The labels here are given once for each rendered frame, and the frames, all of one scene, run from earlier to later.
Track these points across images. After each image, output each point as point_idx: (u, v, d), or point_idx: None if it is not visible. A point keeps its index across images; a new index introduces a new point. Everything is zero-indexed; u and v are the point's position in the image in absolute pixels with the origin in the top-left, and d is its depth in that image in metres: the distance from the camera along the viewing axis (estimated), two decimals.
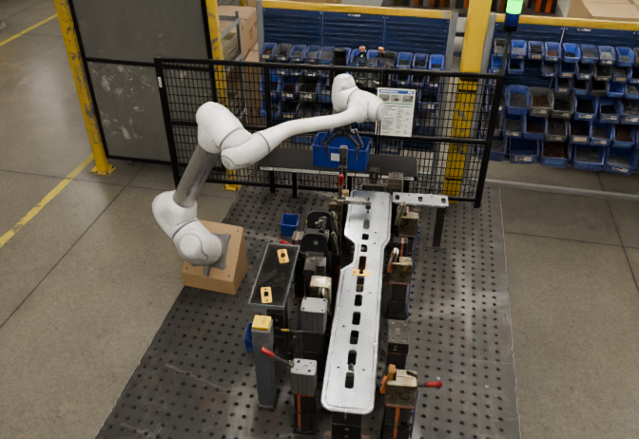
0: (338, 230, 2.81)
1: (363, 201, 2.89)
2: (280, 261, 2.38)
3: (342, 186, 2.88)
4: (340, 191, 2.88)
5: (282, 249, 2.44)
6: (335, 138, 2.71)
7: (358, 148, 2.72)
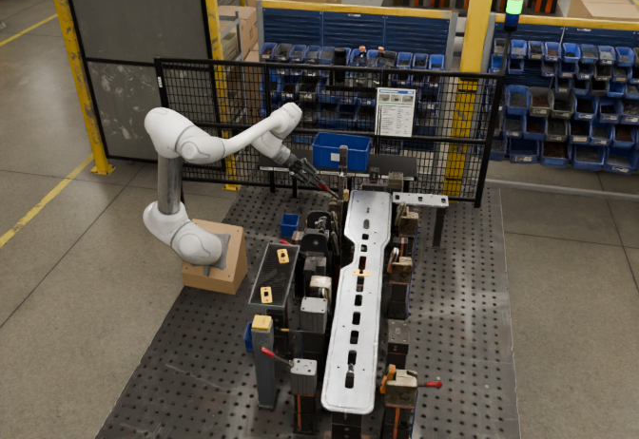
0: (338, 230, 2.81)
1: (339, 181, 2.84)
2: (280, 261, 2.38)
3: (329, 189, 2.90)
4: (332, 194, 2.90)
5: (282, 249, 2.44)
6: (300, 173, 2.85)
7: (314, 177, 2.84)
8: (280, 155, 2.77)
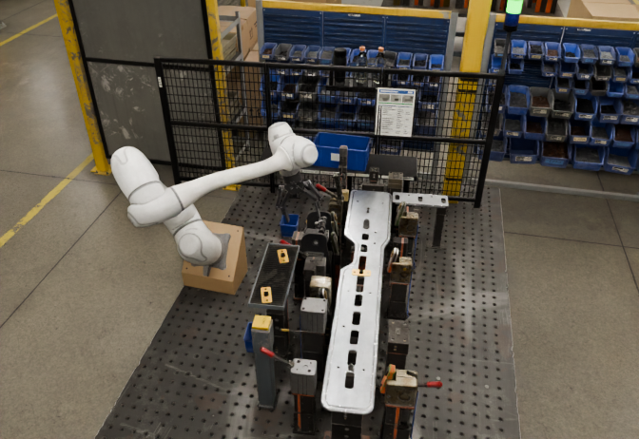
0: (338, 230, 2.81)
1: (335, 182, 2.85)
2: (280, 261, 2.38)
3: (328, 190, 2.90)
4: (331, 195, 2.90)
5: (282, 249, 2.44)
6: (288, 196, 2.40)
7: (317, 201, 2.39)
8: None
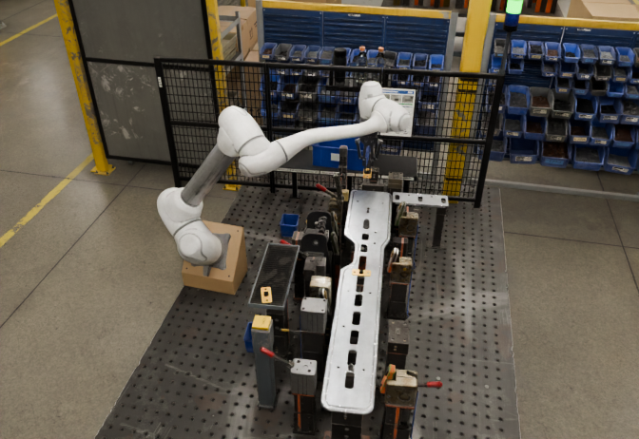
0: (338, 230, 2.81)
1: (335, 182, 2.85)
2: (363, 176, 2.72)
3: (328, 190, 2.90)
4: (331, 195, 2.90)
5: (368, 168, 2.78)
6: (366, 147, 2.65)
7: (372, 161, 2.68)
8: None
